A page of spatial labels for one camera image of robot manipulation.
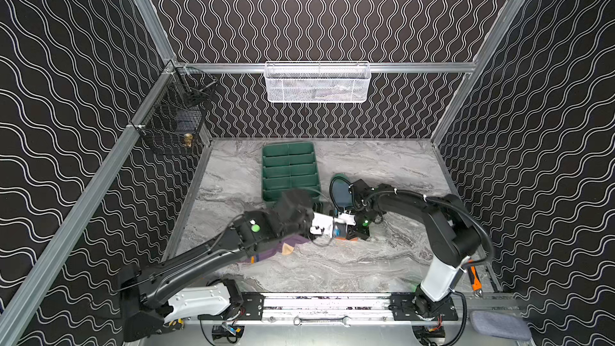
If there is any blue orange striped sock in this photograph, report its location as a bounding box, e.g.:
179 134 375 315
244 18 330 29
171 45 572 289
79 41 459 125
329 173 352 209

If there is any purple striped sock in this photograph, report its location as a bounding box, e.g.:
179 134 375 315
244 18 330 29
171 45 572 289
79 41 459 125
242 235 309 264

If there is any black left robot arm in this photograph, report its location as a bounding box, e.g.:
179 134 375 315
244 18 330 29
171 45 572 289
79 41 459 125
115 189 314 342

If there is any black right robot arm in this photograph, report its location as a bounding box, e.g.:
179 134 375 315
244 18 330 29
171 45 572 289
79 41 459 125
348 179 494 319

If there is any green divided plastic tray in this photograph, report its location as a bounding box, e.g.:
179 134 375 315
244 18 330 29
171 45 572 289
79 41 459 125
261 141 321 206

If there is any grey cloth pad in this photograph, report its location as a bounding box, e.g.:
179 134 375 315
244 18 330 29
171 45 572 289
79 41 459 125
470 311 532 342

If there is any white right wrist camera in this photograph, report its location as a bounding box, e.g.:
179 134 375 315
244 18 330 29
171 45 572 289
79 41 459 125
332 213 357 240

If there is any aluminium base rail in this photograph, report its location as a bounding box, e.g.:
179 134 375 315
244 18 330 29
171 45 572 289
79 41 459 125
196 292 520 325

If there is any white mesh wall basket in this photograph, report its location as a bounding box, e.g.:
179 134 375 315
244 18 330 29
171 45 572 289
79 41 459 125
264 61 372 103

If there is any orange handled tool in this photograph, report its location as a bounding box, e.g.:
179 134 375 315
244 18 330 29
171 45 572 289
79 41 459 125
469 266 483 298

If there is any black wire wall basket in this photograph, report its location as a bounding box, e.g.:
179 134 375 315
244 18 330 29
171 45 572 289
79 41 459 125
133 62 219 158

